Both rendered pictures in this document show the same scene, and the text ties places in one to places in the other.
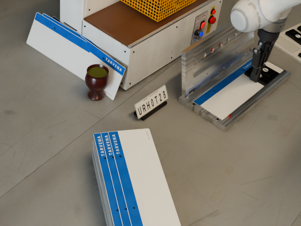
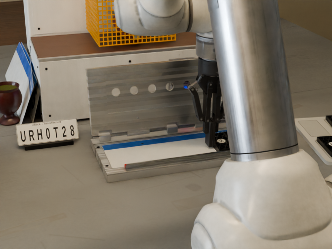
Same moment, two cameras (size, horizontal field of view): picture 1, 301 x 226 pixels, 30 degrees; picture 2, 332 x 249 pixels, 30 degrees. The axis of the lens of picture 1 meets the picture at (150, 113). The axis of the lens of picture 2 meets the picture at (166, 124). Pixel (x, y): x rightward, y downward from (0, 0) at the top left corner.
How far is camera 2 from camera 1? 1.36 m
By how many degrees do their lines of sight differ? 35
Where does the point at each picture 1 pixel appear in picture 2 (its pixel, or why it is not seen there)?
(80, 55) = (22, 81)
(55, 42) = (16, 71)
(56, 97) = not seen: outside the picture
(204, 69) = (133, 110)
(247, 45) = not seen: hidden behind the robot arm
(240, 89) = (179, 149)
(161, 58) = not seen: hidden behind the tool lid
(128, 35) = (54, 53)
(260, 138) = (145, 201)
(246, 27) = (119, 19)
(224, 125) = (106, 172)
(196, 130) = (73, 173)
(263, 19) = (142, 10)
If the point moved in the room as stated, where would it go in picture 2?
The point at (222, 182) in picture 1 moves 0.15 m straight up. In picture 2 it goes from (30, 225) to (24, 161)
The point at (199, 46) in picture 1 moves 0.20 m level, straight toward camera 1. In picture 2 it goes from (122, 73) to (62, 94)
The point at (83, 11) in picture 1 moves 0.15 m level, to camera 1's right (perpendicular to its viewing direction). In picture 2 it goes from (29, 28) to (64, 37)
